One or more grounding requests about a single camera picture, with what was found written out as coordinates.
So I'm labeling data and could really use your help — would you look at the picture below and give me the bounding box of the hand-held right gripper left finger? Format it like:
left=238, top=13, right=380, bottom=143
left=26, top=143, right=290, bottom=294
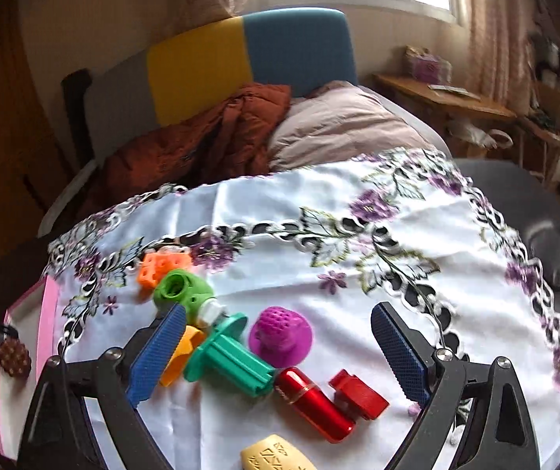
left=18, top=302, right=187, bottom=470

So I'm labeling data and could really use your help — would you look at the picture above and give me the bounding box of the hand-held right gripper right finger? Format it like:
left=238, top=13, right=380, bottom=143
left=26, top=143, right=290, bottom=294
left=370, top=302, right=541, bottom=470

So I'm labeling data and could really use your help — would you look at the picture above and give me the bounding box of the yellow plastic piece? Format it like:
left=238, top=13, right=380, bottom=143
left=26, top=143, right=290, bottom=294
left=159, top=325, right=205, bottom=387

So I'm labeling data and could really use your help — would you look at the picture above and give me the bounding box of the red plastic block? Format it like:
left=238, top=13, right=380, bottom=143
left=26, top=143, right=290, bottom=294
left=329, top=369, right=390, bottom=420

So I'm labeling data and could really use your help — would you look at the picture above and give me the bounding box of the green plastic pipe elbow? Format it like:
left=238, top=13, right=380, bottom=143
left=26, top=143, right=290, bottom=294
left=153, top=269, right=227, bottom=326

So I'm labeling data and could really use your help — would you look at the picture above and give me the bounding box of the orange perforated plastic block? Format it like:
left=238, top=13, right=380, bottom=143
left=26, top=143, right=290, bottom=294
left=138, top=251, right=193, bottom=289

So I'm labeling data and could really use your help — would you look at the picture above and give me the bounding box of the pink shallow tray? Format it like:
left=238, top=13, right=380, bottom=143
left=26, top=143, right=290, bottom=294
left=0, top=277, right=60, bottom=458

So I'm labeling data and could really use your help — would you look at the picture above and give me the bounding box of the teal flanged plastic piece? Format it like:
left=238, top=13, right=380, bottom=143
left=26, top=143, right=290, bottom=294
left=183, top=313, right=277, bottom=399

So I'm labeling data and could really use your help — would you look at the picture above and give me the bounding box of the shiny red cylinder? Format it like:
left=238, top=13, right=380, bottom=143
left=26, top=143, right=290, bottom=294
left=274, top=367, right=356, bottom=444

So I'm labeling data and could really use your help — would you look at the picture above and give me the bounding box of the purple knobbed plastic piece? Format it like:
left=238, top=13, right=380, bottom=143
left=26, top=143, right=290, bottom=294
left=248, top=306, right=316, bottom=368

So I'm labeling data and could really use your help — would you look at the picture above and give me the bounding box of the white floral embroidered tablecloth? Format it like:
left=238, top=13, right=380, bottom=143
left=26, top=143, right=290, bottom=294
left=45, top=149, right=560, bottom=470

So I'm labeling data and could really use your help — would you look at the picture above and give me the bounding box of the brown bumpy ball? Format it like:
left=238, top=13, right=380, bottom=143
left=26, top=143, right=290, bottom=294
left=0, top=340, right=32, bottom=379

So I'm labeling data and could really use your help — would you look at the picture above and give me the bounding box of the pale yellow embossed piece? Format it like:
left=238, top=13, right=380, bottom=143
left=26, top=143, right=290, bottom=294
left=239, top=433, right=319, bottom=470

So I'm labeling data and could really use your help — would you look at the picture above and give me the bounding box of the grey padded chair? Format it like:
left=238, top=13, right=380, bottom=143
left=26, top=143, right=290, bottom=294
left=451, top=157, right=560, bottom=451

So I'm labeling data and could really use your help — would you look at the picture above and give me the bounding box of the rust brown jacket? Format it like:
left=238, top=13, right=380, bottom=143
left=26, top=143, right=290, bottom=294
left=76, top=83, right=293, bottom=221

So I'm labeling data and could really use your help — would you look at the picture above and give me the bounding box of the white bag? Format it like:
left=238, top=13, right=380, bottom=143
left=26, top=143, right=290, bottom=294
left=446, top=120, right=513, bottom=150

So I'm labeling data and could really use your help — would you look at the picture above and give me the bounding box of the pink grey pillow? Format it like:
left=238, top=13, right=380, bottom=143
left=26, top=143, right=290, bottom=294
left=267, top=83, right=452, bottom=173

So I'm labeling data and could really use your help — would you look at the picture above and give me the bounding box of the wooden side table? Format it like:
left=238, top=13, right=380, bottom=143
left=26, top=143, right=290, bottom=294
left=373, top=73, right=518, bottom=157

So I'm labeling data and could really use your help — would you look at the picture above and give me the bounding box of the paper sheet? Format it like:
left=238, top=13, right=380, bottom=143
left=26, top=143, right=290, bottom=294
left=427, top=83, right=481, bottom=99

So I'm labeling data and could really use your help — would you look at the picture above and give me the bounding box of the wooden wardrobe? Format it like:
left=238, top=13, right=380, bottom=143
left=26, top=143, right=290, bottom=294
left=0, top=0, right=94, bottom=265

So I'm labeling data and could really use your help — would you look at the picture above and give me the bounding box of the pink storage box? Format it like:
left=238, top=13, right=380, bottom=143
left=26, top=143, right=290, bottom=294
left=404, top=46, right=453, bottom=81

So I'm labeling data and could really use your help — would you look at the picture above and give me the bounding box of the grey yellow blue headboard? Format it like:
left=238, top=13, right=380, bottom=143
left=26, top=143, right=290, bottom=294
left=84, top=8, right=359, bottom=167

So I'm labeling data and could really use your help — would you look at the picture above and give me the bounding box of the cluttered wooden shelf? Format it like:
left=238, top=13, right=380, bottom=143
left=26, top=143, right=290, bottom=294
left=520, top=0, right=560, bottom=192

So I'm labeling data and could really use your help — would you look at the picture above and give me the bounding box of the white bed frame rail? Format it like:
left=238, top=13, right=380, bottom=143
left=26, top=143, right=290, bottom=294
left=37, top=159, right=99, bottom=238

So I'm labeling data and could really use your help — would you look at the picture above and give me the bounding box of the black bed post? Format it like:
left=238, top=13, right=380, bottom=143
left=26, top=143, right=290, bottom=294
left=62, top=69, right=94, bottom=167

